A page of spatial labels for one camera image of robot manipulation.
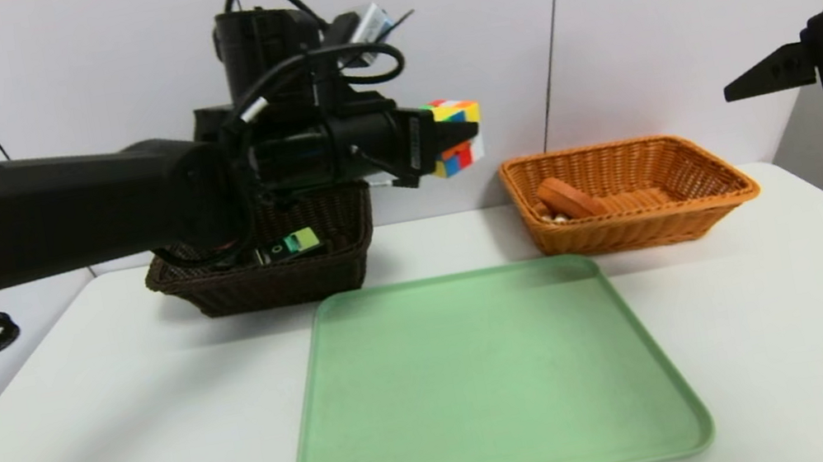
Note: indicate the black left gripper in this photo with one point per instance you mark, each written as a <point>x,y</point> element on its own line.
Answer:
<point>417,144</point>

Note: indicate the multicoloured puzzle cube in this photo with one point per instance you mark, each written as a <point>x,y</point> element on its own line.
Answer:
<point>458,160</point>

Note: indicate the toy waffle with cream fruit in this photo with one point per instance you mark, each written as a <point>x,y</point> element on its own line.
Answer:
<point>569,198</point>

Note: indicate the dark green pump bottle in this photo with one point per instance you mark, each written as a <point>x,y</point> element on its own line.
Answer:
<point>288,245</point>

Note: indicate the orange and black left arm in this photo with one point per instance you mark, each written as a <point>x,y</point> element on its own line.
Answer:
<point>41,218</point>

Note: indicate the orange wicker basket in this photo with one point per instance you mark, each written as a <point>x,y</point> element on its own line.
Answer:
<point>676,212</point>

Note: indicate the dark brown wicker basket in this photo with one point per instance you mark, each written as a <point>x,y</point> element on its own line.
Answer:
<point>286,281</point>

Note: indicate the light green plastic tray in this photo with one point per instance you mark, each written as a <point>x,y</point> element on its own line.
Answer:
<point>487,385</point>

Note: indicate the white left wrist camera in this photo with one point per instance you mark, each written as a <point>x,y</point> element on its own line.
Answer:
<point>365,25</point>

